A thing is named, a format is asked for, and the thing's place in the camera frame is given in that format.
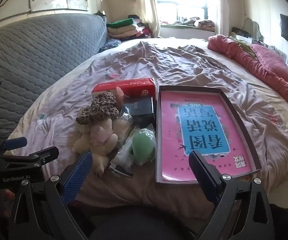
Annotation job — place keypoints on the plastic-wrapped pink soft item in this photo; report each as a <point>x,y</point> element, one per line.
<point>125,127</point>

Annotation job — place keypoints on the grey quilted headboard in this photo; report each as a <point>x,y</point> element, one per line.
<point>46,50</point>

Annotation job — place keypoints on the arched vanity mirror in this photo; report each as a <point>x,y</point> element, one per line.
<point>250,25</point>

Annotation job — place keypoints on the green sponge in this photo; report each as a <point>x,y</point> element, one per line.
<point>142,145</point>

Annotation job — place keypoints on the pink-red quilt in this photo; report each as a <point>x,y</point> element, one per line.
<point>266,62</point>

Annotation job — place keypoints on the dark blue patterned cloth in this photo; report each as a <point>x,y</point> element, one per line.
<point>110,44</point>

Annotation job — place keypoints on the pink picture book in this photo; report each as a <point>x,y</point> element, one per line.
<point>171,155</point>

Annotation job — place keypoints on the cream plush toy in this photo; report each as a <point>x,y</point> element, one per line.
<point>84,142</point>

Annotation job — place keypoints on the flesh pink tube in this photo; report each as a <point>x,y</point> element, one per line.
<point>120,95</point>

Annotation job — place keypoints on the red and white box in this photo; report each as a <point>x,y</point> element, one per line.
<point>129,86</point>

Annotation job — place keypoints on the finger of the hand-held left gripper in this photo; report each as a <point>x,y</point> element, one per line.
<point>34,156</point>
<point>16,143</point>

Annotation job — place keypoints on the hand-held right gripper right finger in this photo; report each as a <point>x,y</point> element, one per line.
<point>204,177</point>

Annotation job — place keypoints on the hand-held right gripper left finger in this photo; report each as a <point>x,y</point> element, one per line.
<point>76,180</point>

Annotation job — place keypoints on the dark shallow box tray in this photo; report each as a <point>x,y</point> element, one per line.
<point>158,142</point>

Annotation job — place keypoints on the mauve floral bed sheet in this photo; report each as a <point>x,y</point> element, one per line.
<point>184,62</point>

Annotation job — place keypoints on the bedding pile on windowsill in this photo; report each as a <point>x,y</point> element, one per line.
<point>204,23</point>

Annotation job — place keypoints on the dark rectangular box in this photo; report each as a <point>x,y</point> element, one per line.
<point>140,107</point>

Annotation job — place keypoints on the cream window curtain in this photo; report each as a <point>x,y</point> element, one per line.
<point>224,5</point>
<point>146,5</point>

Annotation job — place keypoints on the olive green garment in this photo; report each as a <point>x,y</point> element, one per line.
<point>244,45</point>

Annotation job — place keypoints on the stack of folded clothes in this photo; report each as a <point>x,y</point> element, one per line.
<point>124,28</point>

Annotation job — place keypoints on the leopard print scrunchie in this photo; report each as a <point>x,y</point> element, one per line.
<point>96,112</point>

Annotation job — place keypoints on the white tissue packet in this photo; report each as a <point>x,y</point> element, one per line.
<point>124,158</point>

